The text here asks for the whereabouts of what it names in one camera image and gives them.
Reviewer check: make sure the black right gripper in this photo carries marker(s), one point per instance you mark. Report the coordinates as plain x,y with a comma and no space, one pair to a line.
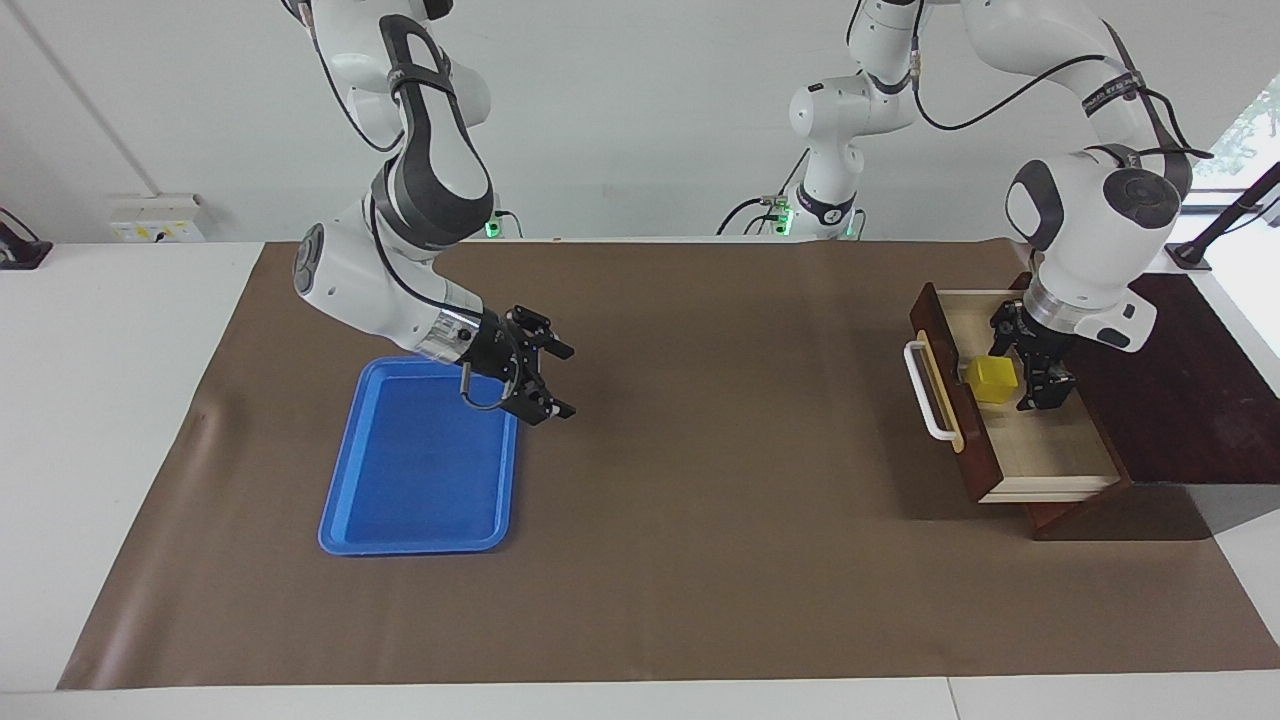
505,355

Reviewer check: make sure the dark wooden drawer cabinet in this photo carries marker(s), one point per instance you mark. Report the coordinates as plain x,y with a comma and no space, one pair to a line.
1200,400

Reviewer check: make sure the blue plastic tray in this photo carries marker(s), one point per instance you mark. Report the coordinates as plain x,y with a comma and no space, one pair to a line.
420,470

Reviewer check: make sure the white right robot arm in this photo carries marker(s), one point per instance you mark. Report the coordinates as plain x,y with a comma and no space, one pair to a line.
350,280

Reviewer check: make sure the white wall socket box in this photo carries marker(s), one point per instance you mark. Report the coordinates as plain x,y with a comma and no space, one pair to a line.
155,222

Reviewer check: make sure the black angled stand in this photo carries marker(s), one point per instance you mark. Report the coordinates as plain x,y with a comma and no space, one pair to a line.
1190,255

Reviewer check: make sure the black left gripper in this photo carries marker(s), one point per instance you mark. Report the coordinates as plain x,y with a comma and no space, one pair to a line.
1045,338

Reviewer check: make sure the yellow cube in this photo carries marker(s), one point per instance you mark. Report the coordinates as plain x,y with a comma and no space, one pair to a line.
990,382

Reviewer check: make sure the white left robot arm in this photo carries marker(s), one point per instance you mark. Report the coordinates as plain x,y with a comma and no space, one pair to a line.
1090,230

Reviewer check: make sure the black clamp mount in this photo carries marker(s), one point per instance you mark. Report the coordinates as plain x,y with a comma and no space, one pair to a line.
22,250

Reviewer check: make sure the brown table mat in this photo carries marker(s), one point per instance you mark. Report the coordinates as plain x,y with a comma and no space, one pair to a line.
700,480

